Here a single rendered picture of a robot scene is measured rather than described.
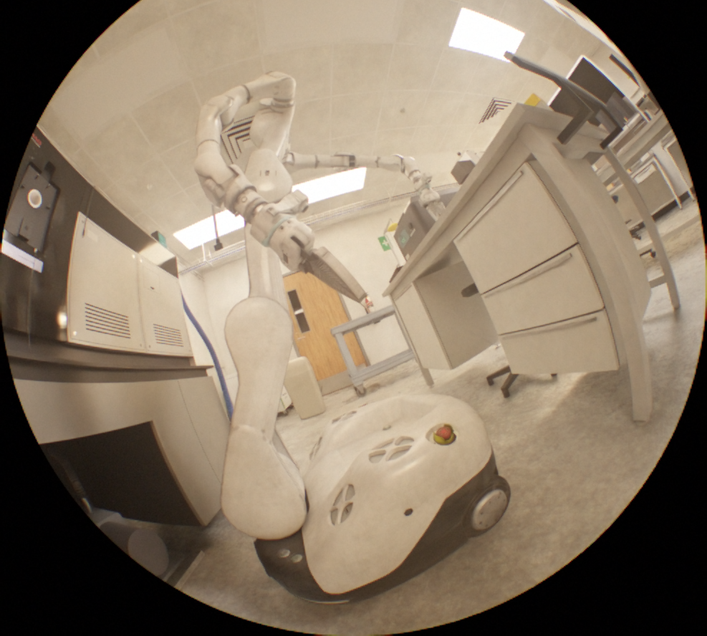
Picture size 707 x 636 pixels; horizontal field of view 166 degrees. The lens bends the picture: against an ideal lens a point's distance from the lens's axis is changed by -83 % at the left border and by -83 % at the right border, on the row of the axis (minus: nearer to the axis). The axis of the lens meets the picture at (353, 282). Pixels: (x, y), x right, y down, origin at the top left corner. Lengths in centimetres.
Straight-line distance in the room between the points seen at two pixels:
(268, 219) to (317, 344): 366
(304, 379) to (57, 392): 245
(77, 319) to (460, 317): 187
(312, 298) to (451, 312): 293
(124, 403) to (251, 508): 48
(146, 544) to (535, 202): 151
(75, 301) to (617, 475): 151
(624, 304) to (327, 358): 384
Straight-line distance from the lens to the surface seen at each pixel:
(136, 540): 98
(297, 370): 278
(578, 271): 72
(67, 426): 74
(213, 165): 56
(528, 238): 78
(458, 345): 161
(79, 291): 96
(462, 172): 86
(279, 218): 45
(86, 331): 93
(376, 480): 44
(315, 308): 411
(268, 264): 62
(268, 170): 76
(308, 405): 284
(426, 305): 155
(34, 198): 98
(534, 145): 70
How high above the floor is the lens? 58
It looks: 14 degrees up
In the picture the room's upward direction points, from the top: 23 degrees counter-clockwise
